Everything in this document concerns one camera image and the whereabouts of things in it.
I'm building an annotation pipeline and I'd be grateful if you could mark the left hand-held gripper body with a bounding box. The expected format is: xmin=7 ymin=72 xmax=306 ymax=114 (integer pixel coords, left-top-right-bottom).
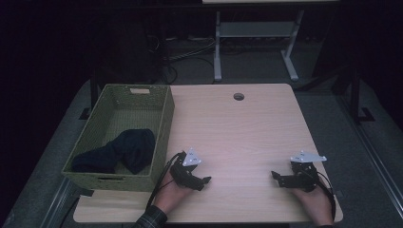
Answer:
xmin=169 ymin=147 xmax=203 ymax=188

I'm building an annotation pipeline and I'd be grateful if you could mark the person's right hand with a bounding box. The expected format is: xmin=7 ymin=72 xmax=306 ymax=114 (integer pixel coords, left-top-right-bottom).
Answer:
xmin=289 ymin=184 xmax=336 ymax=228

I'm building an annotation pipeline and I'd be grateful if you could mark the white metal frame table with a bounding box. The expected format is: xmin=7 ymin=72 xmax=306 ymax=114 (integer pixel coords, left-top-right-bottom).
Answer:
xmin=201 ymin=0 xmax=340 ymax=83

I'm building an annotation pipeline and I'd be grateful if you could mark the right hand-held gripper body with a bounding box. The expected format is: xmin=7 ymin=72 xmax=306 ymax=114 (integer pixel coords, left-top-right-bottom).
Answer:
xmin=289 ymin=149 xmax=328 ymax=193

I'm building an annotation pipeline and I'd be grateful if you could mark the person's left hand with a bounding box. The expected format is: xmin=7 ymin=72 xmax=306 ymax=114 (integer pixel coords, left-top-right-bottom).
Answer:
xmin=153 ymin=172 xmax=192 ymax=216

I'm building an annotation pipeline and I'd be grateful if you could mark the dark blue knit cardigan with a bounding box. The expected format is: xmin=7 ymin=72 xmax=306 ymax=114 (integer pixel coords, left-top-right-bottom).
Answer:
xmin=70 ymin=127 xmax=157 ymax=176

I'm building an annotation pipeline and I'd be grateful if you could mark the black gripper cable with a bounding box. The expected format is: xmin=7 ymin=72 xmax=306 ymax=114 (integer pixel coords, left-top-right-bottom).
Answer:
xmin=317 ymin=170 xmax=337 ymax=221
xmin=145 ymin=151 xmax=186 ymax=210

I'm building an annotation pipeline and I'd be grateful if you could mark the green woven basket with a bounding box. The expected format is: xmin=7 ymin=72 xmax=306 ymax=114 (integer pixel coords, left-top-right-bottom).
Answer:
xmin=61 ymin=83 xmax=176 ymax=193

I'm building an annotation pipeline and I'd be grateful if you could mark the bundle of floor cables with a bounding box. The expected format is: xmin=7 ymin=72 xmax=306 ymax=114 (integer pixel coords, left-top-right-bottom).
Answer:
xmin=162 ymin=37 xmax=217 ymax=84

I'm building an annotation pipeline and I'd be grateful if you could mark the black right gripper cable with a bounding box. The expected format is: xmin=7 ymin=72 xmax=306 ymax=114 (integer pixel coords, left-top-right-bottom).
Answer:
xmin=317 ymin=170 xmax=337 ymax=221

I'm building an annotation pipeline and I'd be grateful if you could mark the black metal stand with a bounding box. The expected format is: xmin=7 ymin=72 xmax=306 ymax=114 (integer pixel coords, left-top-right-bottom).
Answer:
xmin=347 ymin=60 xmax=376 ymax=125
xmin=78 ymin=71 xmax=100 ymax=122

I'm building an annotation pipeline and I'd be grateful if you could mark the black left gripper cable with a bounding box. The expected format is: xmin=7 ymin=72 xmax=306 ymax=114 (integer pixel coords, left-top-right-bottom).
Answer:
xmin=145 ymin=151 xmax=186 ymax=210

